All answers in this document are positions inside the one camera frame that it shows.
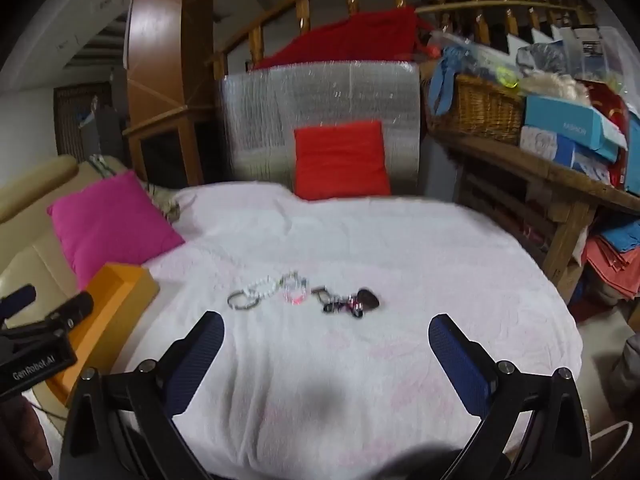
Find dark slatted grille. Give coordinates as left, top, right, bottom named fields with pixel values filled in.
left=52, top=81, right=115, bottom=162

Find white embossed blanket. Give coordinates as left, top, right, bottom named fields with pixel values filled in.
left=22, top=182, right=583, bottom=480

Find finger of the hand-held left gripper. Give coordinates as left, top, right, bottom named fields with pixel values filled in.
left=27, top=291, right=95, bottom=334
left=0, top=284, right=37, bottom=317

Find person's left forearm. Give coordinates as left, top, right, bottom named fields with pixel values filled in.
left=0, top=394, right=54, bottom=480

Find clear plastic bags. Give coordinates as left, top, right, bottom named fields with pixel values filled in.
left=515, top=25, right=633, bottom=97

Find stack of folded towels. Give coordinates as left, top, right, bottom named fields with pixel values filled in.
left=581, top=219, right=640, bottom=305

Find patterned brown cloth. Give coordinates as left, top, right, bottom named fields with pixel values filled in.
left=144, top=182, right=185, bottom=224

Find white pearl bracelet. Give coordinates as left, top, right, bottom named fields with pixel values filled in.
left=245, top=275, right=281, bottom=297

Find silver foil panel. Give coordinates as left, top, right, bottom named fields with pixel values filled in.
left=220, top=60, right=422, bottom=196

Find white and blue box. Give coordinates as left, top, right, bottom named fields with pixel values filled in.
left=518, top=126, right=577, bottom=169

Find white cable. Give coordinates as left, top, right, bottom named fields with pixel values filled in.
left=589, top=420, right=634, bottom=480

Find wooden table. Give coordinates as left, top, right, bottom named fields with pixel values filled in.
left=429, top=125, right=640, bottom=306

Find bamboo pole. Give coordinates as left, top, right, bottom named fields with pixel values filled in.
left=414, top=0, right=597, bottom=17

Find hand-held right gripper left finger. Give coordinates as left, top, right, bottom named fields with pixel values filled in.
left=60, top=311, right=226, bottom=480

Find red patterned bag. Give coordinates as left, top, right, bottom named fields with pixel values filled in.
left=582, top=80, right=632, bottom=190

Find grey bracelet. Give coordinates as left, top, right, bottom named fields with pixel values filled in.
left=227, top=290, right=261, bottom=311

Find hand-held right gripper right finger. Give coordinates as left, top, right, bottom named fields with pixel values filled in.
left=428, top=313, right=593, bottom=480

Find beige leather sofa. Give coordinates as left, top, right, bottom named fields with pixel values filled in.
left=0, top=154, right=131, bottom=321

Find red cushion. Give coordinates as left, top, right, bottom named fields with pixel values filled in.
left=293, top=120, right=392, bottom=201

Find orange box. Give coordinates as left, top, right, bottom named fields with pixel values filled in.
left=46, top=262, right=161, bottom=407

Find wooden glass-door cabinet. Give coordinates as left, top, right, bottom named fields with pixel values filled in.
left=122, top=107, right=226, bottom=188

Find glass bead bracelet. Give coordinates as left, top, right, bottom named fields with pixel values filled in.
left=280, top=271, right=308, bottom=306

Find red cloth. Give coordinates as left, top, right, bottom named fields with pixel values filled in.
left=252, top=7, right=433, bottom=71

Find teal cardboard box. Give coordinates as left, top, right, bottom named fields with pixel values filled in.
left=523, top=94, right=629, bottom=164

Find pink cushion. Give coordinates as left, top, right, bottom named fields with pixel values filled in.
left=47, top=170, right=187, bottom=291

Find blue cloth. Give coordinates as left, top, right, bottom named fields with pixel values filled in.
left=429, top=46, right=473, bottom=117

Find wooden stair railing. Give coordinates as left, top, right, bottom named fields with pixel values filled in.
left=207, top=0, right=596, bottom=81

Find wicker basket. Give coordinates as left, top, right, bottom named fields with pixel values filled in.
left=429, top=74, right=527, bottom=147

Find dark heart pendant chain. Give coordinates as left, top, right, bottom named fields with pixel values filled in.
left=311, top=286, right=381, bottom=319

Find curved wooden column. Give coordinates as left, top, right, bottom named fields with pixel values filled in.
left=122, top=0, right=217, bottom=133

